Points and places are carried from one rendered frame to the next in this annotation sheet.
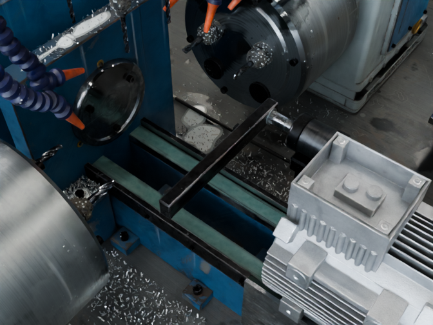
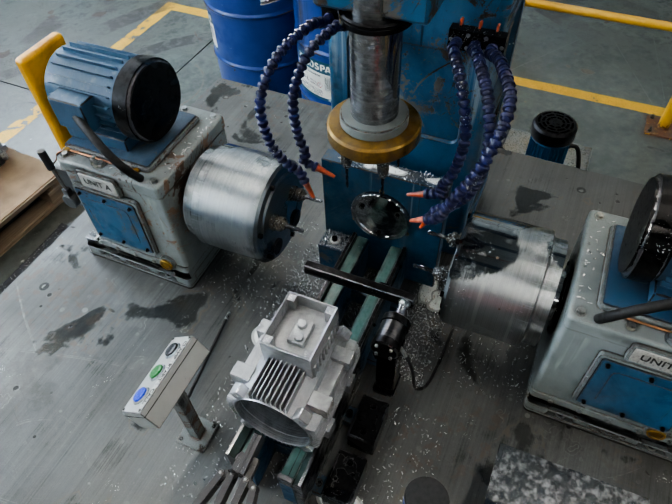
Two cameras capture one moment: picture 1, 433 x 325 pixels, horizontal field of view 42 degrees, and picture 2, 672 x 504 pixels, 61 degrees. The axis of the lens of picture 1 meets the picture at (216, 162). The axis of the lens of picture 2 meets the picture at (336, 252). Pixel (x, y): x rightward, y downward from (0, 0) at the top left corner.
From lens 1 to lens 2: 0.88 m
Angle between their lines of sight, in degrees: 48
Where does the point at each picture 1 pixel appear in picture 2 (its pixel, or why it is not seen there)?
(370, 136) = (503, 425)
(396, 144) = not seen: hidden behind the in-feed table
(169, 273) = not seen: hidden behind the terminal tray
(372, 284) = (259, 362)
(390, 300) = (248, 371)
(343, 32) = (500, 322)
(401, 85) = (589, 447)
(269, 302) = not seen: hidden behind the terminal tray
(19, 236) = (233, 197)
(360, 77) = (535, 385)
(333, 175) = (315, 319)
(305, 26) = (461, 282)
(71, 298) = (232, 240)
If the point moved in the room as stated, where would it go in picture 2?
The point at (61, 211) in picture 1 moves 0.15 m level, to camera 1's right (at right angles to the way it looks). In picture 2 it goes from (252, 207) to (264, 259)
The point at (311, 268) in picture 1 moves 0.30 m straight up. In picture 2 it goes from (261, 329) to (235, 223)
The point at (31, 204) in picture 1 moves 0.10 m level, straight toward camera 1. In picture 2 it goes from (248, 193) to (210, 217)
